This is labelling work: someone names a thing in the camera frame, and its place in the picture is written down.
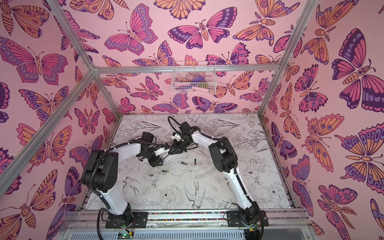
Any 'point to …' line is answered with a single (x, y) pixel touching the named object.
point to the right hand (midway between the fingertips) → (169, 152)
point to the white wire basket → (194, 77)
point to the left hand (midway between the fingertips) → (160, 157)
